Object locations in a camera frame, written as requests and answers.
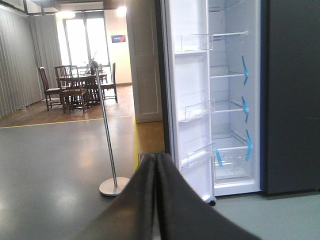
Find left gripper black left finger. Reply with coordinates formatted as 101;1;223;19
72;154;156;240

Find upper clear door bin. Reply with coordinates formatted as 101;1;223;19
181;34;214;51

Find blue wall sign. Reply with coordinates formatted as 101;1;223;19
111;34;127;43

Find middle clear door bin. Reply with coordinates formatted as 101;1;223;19
178;99;216;123

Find lower clear door bin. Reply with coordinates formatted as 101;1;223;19
180;144;214;168

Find white panelled door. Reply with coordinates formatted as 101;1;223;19
125;0;163;123

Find clear door bin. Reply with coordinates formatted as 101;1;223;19
178;99;216;123
181;34;214;51
180;144;214;168

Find clear crisper drawer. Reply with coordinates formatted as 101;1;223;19
213;146;252;184

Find fridge door with bins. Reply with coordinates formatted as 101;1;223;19
160;0;215;202

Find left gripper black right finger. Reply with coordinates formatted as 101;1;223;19
155;153;258;240

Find wooden dining chair front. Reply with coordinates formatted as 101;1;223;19
54;65;87;114

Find fridge body dark grey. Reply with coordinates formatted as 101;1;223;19
208;0;320;197

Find wooden dining table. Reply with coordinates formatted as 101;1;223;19
56;72;108;107

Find metal stanchion pole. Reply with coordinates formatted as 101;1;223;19
93;64;130;197

